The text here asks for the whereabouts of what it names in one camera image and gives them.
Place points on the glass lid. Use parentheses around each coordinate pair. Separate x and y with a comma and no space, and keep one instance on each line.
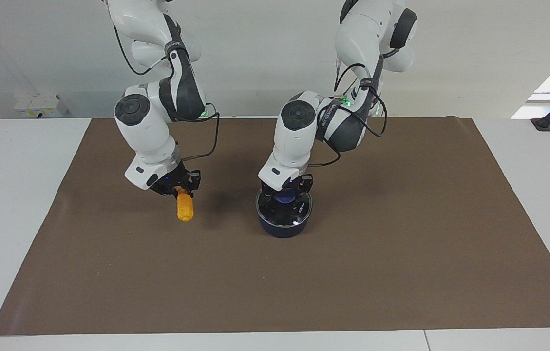
(287,214)

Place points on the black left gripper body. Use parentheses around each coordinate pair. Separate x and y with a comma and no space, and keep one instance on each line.
(299,183)

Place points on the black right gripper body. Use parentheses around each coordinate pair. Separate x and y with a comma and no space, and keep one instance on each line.
(170,181)

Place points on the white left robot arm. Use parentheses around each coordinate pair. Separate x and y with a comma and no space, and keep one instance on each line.
(299,131)

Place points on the brown table mat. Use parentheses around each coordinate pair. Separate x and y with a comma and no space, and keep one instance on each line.
(304,282)

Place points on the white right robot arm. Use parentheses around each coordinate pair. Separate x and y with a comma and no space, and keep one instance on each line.
(150,122)

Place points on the white wall socket box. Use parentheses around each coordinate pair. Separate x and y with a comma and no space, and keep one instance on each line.
(41,105)

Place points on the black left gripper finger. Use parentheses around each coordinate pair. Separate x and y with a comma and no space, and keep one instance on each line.
(272,200)
(298,197)

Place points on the orange corn cob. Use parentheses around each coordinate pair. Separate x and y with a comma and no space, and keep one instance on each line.
(186,208)

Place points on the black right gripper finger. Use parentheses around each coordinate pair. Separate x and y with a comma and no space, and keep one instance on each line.
(190,192)
(178,192)

